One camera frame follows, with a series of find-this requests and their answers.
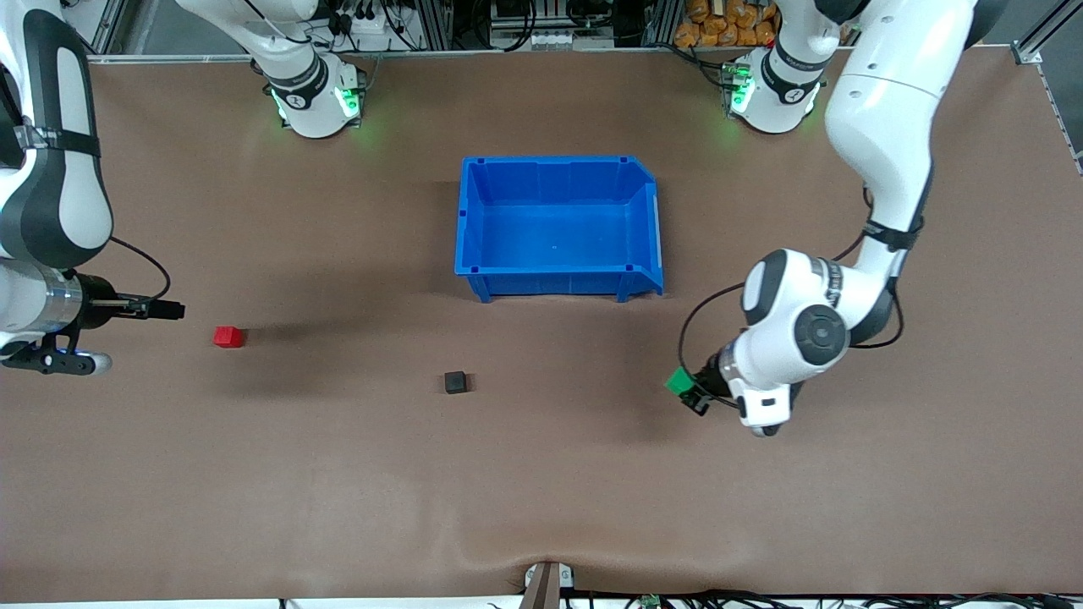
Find brown table cover mat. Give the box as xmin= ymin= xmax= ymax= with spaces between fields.
xmin=0 ymin=44 xmax=1083 ymax=606

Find blue plastic storage bin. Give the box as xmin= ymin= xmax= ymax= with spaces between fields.
xmin=454 ymin=156 xmax=665 ymax=304

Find white power strip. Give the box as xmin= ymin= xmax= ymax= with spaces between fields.
xmin=334 ymin=10 xmax=399 ymax=52

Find orange snack packets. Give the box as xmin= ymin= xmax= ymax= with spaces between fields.
xmin=674 ymin=0 xmax=779 ymax=47

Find silver aluminium equipment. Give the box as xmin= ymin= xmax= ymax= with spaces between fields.
xmin=489 ymin=0 xmax=616 ymax=50

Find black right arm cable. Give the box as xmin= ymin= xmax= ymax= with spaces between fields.
xmin=108 ymin=237 xmax=172 ymax=304

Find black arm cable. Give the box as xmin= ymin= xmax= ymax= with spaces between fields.
xmin=677 ymin=283 xmax=902 ymax=411
xmin=108 ymin=237 xmax=172 ymax=304

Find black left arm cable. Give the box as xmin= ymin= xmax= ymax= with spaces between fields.
xmin=677 ymin=283 xmax=902 ymax=411

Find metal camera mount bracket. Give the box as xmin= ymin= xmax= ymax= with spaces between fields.
xmin=525 ymin=561 xmax=574 ymax=609

